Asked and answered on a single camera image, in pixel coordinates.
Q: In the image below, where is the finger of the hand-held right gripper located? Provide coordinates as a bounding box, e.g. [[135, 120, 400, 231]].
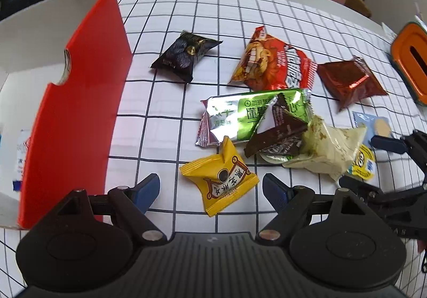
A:
[[338, 175, 427, 239], [370, 129, 427, 182]]

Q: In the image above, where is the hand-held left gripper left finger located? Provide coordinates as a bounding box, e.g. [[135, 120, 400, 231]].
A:
[[55, 173, 167, 245]]

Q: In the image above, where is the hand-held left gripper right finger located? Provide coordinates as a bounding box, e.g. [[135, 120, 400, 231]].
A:
[[256, 173, 369, 245]]

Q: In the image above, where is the yellow snack packet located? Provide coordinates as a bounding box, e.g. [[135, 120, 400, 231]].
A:
[[179, 136, 260, 217]]

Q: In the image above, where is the red and white cardboard box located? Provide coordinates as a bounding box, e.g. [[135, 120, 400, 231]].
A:
[[0, 0, 134, 230]]

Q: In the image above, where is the black snack packet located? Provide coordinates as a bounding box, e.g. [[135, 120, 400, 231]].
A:
[[150, 30, 223, 84]]

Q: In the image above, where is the small yellow blue packet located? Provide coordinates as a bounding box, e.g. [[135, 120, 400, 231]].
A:
[[347, 144, 377, 181]]

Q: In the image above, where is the light blue snack packet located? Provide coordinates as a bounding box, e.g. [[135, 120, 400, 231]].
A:
[[352, 111, 392, 148]]

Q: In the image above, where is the cream snack packet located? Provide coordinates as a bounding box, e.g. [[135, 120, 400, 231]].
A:
[[283, 114, 367, 182]]

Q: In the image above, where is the dark brown snack packet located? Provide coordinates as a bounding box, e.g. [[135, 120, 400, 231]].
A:
[[243, 93, 309, 160]]

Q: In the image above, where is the brown foil snack packet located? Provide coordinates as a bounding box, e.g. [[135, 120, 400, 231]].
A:
[[316, 55, 389, 112]]

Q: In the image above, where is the green silver snack packet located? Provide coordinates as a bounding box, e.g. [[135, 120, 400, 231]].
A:
[[195, 88, 312, 148]]

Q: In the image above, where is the orange lidded container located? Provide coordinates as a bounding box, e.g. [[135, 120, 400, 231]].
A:
[[390, 16, 427, 105]]

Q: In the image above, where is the white paper sheet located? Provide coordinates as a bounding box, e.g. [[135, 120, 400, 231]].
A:
[[381, 22, 397, 42]]

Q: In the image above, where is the red orange snack packet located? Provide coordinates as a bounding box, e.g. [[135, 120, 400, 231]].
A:
[[227, 26, 318, 92]]

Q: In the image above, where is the white blue snack packet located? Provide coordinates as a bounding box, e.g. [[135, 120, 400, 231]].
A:
[[11, 129, 32, 192]]

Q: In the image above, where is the white grid tablecloth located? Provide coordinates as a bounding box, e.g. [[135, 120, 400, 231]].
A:
[[0, 0, 427, 298]]

